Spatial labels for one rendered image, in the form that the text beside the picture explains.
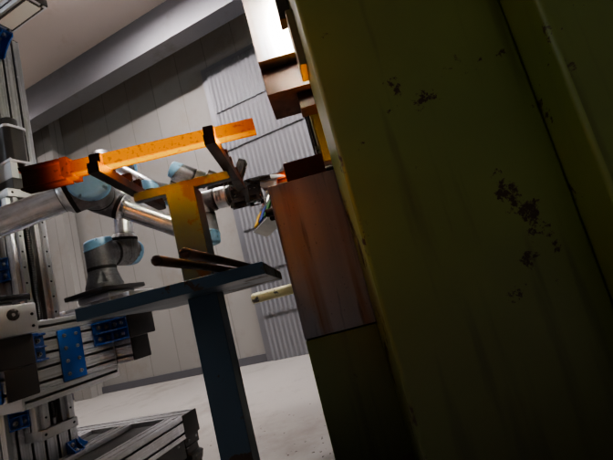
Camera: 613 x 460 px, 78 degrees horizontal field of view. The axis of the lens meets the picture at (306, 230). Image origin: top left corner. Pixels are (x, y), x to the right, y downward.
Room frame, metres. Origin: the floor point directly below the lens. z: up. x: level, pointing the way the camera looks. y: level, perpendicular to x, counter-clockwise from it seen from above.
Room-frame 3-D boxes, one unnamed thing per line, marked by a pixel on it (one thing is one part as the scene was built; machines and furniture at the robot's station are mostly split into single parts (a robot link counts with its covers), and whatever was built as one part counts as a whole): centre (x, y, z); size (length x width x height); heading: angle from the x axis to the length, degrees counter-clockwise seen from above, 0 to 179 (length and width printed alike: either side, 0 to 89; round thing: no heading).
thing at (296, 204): (1.25, -0.21, 0.69); 0.56 x 0.38 x 0.45; 88
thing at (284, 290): (1.66, 0.08, 0.62); 0.44 x 0.05 x 0.05; 88
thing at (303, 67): (0.99, -0.11, 1.27); 0.09 x 0.02 x 0.17; 178
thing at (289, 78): (1.30, -0.20, 1.32); 0.42 x 0.20 x 0.10; 88
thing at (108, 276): (1.63, 0.91, 0.87); 0.15 x 0.15 x 0.10
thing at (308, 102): (1.27, -0.24, 1.24); 0.30 x 0.07 x 0.06; 88
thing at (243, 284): (0.79, 0.24, 0.65); 0.40 x 0.30 x 0.02; 2
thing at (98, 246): (1.64, 0.91, 0.98); 0.13 x 0.12 x 0.14; 158
